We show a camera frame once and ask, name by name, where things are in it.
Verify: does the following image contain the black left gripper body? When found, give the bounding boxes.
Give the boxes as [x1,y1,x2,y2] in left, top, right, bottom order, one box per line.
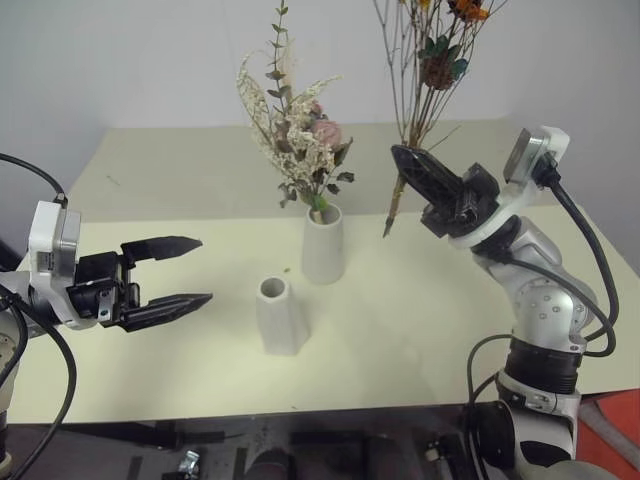
[66,250,142,329]

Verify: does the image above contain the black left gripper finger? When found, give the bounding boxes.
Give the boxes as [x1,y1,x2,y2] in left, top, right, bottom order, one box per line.
[119,292,214,334]
[119,235,204,265]

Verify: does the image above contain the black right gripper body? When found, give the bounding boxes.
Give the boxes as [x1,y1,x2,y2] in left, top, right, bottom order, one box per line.
[420,163,502,239]

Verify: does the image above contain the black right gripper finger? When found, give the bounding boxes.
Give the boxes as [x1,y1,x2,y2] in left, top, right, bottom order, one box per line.
[422,148,469,188]
[390,144,465,207]

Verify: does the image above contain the brown twig bouquet orange flowers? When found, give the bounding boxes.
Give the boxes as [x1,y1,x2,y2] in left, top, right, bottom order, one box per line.
[372,0,495,240]

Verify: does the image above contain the faceted white vase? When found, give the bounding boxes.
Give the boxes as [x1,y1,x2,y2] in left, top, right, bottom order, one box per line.
[255,275,312,357]

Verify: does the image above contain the round tapered white vase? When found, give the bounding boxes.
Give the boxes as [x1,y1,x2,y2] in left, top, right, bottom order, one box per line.
[300,203,347,287]

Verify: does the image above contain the black pointed bar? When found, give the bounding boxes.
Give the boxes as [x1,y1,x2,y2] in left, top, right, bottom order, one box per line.
[63,421,247,450]

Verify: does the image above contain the pale dried bouquet pink flowers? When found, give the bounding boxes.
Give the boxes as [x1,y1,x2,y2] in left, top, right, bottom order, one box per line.
[235,0,357,212]

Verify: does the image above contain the small metal clip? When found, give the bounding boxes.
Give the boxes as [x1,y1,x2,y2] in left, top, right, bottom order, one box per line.
[176,449,202,475]

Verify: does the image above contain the dark rounded cylinder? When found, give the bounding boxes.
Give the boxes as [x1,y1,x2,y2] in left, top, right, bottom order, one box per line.
[248,446,297,480]

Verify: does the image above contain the red box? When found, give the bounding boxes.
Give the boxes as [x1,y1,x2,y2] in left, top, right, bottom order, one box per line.
[573,381,640,480]

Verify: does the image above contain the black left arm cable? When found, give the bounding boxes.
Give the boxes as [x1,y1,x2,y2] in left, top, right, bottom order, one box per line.
[0,152,69,206]
[0,289,79,480]

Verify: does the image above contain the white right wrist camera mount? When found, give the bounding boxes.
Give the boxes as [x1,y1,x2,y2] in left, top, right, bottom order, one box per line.
[447,126,572,251]

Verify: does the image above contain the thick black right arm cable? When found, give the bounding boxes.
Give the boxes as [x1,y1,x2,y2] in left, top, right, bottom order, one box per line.
[534,154,622,359]

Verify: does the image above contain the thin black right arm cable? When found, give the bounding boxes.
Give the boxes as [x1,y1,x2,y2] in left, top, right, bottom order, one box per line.
[465,333,516,480]

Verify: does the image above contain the grey hose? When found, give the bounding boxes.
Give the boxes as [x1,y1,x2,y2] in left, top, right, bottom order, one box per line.
[581,398,622,442]

